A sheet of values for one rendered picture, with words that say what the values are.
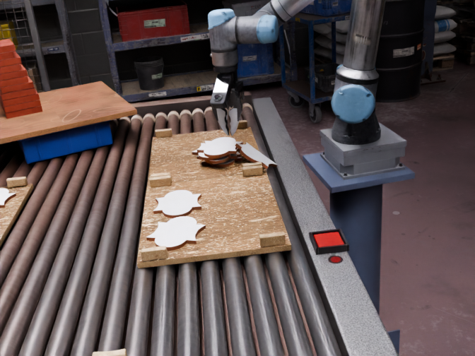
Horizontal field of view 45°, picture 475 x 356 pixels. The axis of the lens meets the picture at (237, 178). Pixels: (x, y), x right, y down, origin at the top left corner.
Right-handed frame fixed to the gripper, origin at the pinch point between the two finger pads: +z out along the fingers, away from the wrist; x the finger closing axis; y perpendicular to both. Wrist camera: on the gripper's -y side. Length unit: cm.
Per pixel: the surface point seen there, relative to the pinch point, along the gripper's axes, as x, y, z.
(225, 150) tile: 0.7, -3.4, 4.4
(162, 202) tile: 10.4, -30.6, 8.6
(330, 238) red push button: -35, -40, 10
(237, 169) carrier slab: -3.3, -5.3, 9.7
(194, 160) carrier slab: 12.5, -0.2, 9.7
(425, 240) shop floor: -63, 118, 103
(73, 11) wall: 277, 370, 14
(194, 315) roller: -13, -70, 12
